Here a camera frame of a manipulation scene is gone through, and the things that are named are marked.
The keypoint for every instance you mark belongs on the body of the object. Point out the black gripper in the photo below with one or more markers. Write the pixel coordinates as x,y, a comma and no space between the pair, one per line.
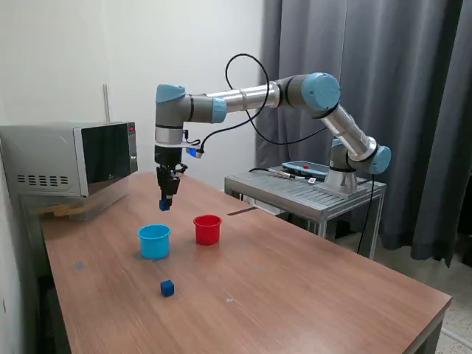
168,156

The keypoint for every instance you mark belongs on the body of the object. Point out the dark furniture piece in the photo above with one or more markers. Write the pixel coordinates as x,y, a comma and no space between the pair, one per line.
465,236

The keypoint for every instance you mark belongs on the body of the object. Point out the blue plastic bin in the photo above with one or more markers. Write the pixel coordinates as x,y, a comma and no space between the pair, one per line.
155,245

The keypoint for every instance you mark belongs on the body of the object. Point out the blue cube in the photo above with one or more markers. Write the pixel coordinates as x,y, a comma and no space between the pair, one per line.
164,205
167,288

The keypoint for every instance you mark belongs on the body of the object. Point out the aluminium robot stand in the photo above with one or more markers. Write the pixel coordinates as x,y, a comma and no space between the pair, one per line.
295,191

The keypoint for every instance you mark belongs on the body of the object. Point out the grey curtain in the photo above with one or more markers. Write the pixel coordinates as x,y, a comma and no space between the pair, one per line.
424,184

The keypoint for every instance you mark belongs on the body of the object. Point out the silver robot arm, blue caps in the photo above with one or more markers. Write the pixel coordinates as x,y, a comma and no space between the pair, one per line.
250,97

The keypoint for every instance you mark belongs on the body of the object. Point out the red plastic bin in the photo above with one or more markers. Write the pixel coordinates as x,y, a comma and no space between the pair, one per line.
207,232

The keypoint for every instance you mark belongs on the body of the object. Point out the white wall pipe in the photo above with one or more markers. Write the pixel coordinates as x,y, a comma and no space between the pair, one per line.
106,103

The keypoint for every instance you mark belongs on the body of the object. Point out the wooden sticks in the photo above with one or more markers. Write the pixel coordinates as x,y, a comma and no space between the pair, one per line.
60,211

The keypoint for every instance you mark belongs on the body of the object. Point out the teach pendant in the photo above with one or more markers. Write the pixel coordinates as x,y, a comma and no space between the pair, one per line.
306,167

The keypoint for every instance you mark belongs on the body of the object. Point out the silver microwave oven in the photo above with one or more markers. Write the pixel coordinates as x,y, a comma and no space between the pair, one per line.
44,158

